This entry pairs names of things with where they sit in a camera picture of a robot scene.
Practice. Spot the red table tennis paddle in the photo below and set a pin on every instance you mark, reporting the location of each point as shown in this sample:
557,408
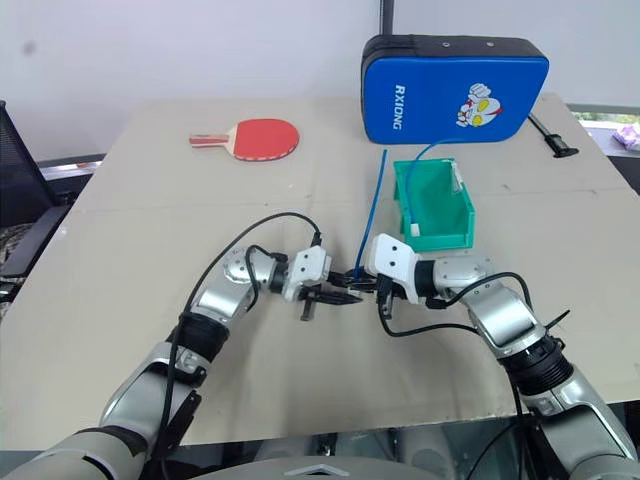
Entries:
265,140

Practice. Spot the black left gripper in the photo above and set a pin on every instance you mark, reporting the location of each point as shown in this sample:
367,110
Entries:
307,306

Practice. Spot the green plastic bin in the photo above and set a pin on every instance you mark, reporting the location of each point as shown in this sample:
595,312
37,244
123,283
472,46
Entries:
440,215

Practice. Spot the small white coupler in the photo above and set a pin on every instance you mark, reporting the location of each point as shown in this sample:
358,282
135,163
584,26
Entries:
415,229

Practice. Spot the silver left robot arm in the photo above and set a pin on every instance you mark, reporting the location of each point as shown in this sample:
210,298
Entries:
215,300

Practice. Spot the black clamp tool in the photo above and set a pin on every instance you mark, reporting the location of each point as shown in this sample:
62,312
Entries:
556,142

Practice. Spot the purple plastic bag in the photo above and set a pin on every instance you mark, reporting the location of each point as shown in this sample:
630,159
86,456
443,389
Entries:
629,135

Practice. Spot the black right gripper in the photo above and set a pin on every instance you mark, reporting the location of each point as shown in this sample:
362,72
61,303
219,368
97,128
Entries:
386,297

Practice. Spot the blue RXIONG punching pad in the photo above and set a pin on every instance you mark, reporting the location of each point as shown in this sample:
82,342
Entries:
430,95

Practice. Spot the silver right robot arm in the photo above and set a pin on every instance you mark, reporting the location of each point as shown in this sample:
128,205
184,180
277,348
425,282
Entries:
505,310

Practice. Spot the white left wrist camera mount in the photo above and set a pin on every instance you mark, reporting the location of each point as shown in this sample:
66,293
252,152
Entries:
309,265

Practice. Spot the grey robot torso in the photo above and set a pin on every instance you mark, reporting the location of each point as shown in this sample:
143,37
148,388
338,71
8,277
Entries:
320,470

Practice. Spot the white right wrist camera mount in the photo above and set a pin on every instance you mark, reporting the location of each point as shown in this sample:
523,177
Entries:
392,260

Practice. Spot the black vertical pole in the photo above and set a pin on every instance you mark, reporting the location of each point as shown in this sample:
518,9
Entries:
387,17

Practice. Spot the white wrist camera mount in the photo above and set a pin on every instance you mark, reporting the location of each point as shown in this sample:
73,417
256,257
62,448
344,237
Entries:
392,260
309,265

